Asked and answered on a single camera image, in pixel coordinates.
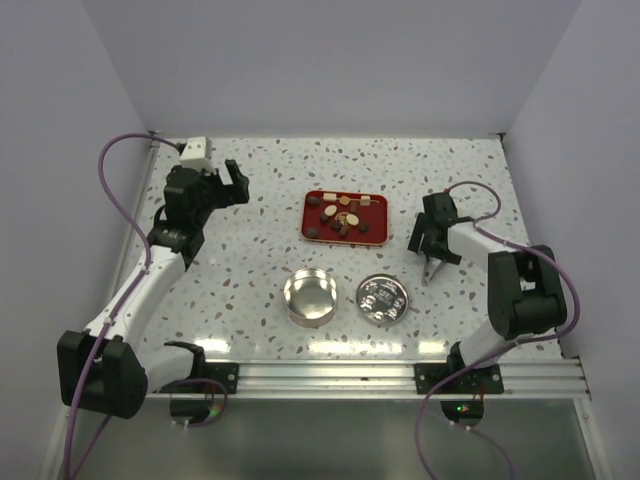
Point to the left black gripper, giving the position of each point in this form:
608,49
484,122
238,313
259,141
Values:
229,195

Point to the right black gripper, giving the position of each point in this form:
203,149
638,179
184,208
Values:
418,231

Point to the metal tongs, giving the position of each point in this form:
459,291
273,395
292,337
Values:
431,268

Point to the white oval chocolate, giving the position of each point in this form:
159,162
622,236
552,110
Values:
330,209
353,220

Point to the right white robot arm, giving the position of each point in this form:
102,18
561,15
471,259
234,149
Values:
524,293

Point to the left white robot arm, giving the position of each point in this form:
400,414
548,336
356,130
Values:
99,368

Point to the dark round chocolate top left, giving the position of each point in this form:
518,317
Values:
313,201

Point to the round silver tin lid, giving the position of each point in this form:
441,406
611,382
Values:
382,300

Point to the red rectangular tray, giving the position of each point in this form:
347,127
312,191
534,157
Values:
376,215

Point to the round silver tin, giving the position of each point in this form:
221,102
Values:
310,297

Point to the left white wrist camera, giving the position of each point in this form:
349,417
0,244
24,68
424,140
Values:
197,154

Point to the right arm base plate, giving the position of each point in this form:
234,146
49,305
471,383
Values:
435,377

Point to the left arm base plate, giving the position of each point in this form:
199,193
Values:
226,374

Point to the aluminium mounting rail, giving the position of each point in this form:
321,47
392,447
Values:
406,380

